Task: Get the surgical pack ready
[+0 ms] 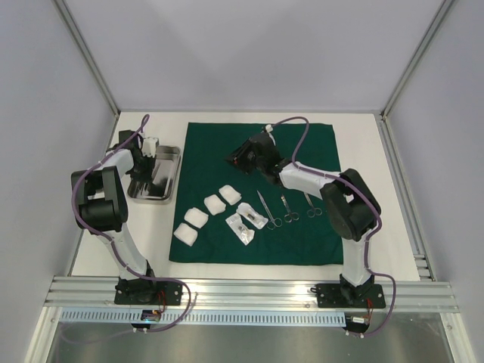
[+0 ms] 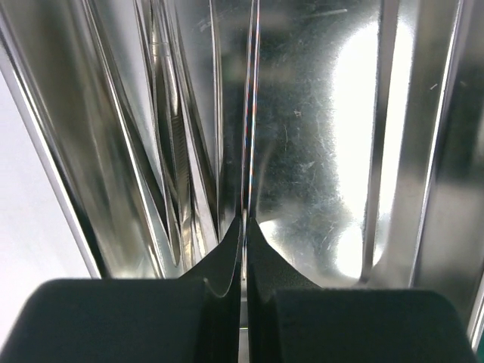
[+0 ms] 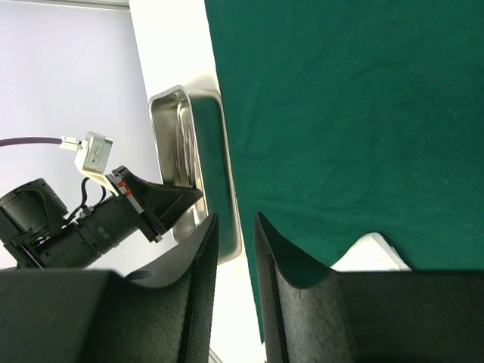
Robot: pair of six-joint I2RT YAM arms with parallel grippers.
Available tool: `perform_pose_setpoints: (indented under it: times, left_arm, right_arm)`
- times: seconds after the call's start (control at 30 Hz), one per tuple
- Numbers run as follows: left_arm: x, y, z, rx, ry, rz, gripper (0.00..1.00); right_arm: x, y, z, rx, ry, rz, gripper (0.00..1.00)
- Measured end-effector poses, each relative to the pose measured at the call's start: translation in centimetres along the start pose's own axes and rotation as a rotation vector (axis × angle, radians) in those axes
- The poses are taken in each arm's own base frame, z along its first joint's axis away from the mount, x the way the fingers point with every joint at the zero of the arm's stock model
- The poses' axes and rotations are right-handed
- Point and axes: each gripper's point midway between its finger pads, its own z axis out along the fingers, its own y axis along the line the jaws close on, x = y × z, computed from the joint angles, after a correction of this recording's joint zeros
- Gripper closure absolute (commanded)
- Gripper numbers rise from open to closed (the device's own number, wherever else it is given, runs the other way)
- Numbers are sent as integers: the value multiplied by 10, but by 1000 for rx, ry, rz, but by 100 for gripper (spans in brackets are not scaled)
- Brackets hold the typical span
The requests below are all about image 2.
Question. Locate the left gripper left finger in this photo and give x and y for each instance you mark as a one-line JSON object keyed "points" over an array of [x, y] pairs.
{"points": [[193, 318]]}

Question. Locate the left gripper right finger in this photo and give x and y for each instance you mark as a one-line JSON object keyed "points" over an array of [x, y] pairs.
{"points": [[291, 319]]}

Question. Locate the stainless steel instrument tray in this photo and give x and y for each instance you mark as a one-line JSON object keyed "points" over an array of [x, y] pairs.
{"points": [[368, 161]]}

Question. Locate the steel tweezers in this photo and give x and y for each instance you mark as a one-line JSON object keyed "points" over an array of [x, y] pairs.
{"points": [[248, 145], [189, 244], [218, 110], [148, 219]]}

